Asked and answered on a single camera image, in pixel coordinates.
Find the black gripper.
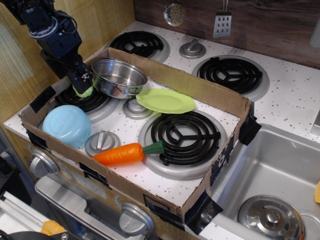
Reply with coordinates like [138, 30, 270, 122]
[37, 18, 93, 94]

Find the green toy broccoli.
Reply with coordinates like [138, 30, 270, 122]
[71, 78, 94, 98]

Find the small steel pan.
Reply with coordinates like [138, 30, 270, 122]
[91, 57, 148, 99]

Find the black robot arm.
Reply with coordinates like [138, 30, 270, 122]
[1, 0, 93, 98]

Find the front left black burner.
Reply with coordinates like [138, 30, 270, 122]
[48, 86, 120, 124]

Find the black burner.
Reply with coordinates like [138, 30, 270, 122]
[138, 110, 228, 181]
[192, 55, 270, 102]
[48, 86, 120, 124]
[106, 31, 170, 63]

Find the light blue upturned bowl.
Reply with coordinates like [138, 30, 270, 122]
[42, 105, 92, 149]

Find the silver stovetop knob centre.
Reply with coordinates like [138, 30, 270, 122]
[122, 98, 153, 120]

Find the silver stovetop knob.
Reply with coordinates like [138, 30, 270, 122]
[85, 130, 120, 156]
[179, 39, 207, 59]
[122, 98, 153, 120]

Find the silver stovetop knob front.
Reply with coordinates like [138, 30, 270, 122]
[85, 130, 120, 156]

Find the back left black burner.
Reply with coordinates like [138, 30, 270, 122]
[106, 31, 170, 63]

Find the left silver oven knob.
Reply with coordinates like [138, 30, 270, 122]
[29, 149, 60, 178]

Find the silver oven knob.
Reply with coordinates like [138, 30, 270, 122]
[29, 149, 60, 178]
[119, 202, 155, 237]

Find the light green plastic plate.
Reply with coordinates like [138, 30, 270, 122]
[136, 88, 196, 114]

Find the orange toy carrot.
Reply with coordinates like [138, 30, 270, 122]
[92, 140, 165, 167]

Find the hanging steel strainer spoon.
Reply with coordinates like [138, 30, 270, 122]
[163, 0, 186, 27]

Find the silver stovetop knob back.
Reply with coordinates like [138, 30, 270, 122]
[179, 39, 207, 59]

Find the front right black burner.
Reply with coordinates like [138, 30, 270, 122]
[138, 110, 228, 181]

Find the orange object bottom left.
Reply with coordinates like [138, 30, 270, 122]
[40, 220, 66, 236]

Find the right silver oven knob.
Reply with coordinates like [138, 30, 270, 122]
[119, 202, 155, 237]

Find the hanging steel slotted spatula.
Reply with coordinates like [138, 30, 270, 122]
[213, 0, 232, 39]

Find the back right black burner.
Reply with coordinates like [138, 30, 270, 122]
[192, 55, 270, 102]

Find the brown cardboard fence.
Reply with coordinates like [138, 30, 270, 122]
[18, 46, 262, 235]

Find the stainless steel sink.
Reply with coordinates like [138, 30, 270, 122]
[207, 124, 320, 240]

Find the steel pot lid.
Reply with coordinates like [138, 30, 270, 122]
[237, 195, 306, 240]

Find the orange object in sink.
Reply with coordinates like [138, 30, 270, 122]
[314, 181, 320, 204]

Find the silver oven door handle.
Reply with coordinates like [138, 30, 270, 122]
[35, 176, 148, 240]

